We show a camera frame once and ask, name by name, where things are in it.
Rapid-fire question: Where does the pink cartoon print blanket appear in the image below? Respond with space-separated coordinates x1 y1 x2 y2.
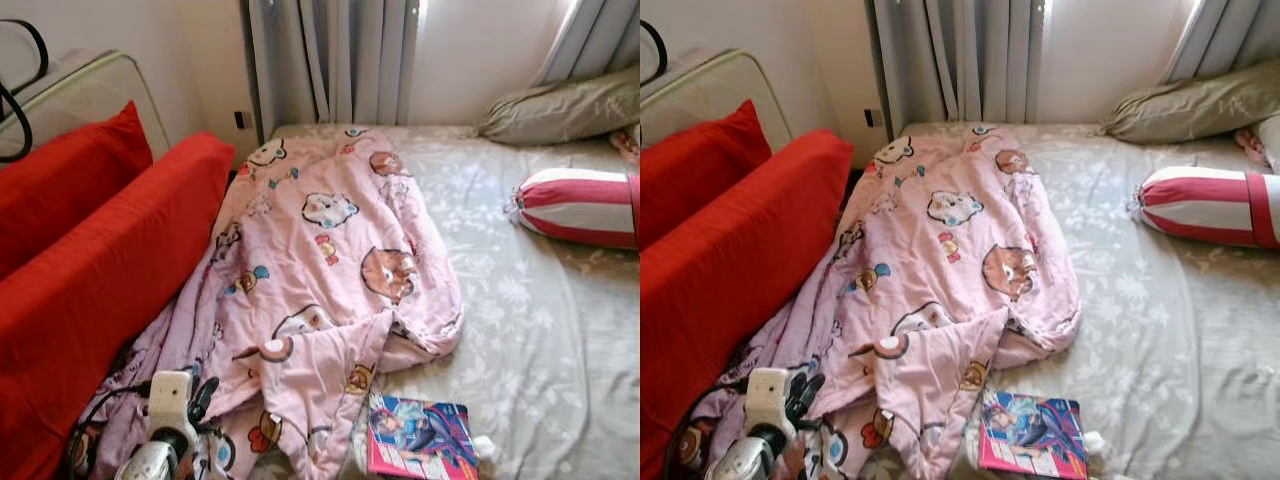
75 125 466 480
690 125 1083 480

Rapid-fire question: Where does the olive grey pillow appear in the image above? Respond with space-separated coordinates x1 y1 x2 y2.
477 65 641 148
1103 62 1280 146

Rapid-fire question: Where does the red cushion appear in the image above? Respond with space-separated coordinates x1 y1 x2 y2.
640 128 854 480
0 132 236 480
0 100 154 281
640 98 773 251

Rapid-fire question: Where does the colourful comic book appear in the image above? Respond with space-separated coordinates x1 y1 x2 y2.
365 393 479 480
977 390 1089 480

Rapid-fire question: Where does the red white striped bolster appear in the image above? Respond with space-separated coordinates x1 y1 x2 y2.
1130 165 1280 249
505 167 641 249

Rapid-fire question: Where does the pink floral cloth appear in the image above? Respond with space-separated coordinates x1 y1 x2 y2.
610 125 641 166
1235 127 1271 169

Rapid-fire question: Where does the green white quilted mattress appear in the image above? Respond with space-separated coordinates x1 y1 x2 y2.
640 48 794 156
0 50 171 161

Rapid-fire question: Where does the grey curtain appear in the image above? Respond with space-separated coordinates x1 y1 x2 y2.
248 0 421 141
865 0 1046 139
535 0 641 86
1160 0 1280 86

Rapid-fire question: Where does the white pillow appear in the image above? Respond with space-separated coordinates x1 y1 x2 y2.
1255 113 1280 173

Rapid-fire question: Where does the black cable loop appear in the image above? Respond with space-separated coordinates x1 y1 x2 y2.
640 18 669 86
0 18 49 164

